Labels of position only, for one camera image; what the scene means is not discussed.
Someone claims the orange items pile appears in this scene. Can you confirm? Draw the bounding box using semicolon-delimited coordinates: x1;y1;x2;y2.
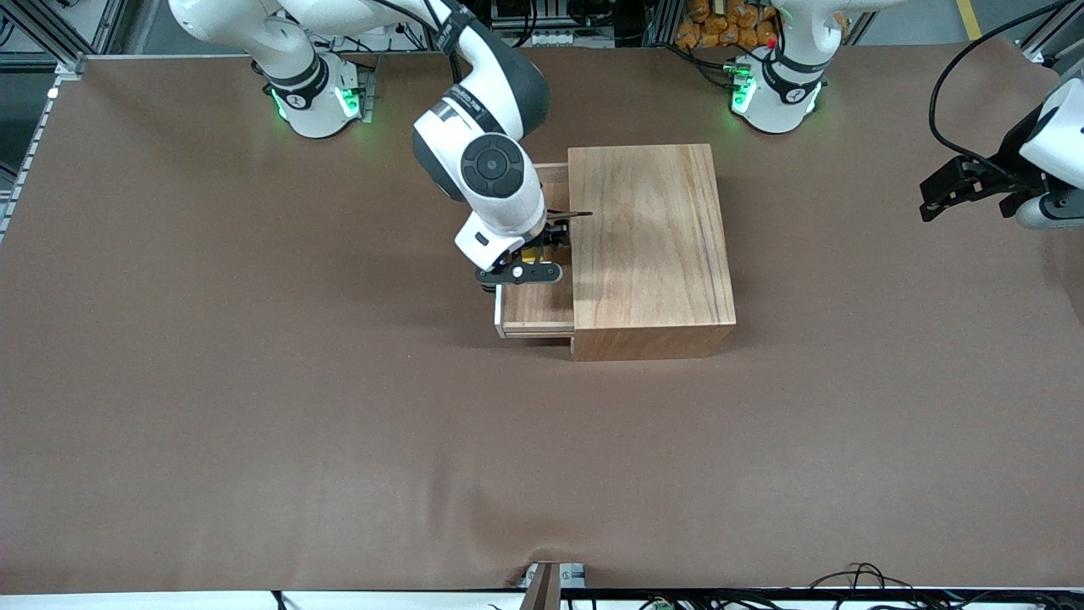
675;0;778;50

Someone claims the aluminium extrusion frame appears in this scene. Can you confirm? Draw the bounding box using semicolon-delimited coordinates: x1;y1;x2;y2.
0;0;132;77
1016;0;1084;65

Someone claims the brown table cover sheet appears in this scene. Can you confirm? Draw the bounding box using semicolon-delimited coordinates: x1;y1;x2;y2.
0;38;1084;594

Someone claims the wooden drawer cabinet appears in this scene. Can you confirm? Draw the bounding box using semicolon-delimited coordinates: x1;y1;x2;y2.
569;142;738;363

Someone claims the metal table edge bracket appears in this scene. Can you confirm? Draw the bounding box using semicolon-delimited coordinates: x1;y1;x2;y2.
518;561;587;610

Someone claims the perforated metal side rail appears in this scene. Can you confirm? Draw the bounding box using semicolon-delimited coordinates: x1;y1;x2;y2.
0;85;58;247

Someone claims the white-fronted wooden drawer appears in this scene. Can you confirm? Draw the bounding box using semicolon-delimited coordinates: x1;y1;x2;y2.
494;161;577;340

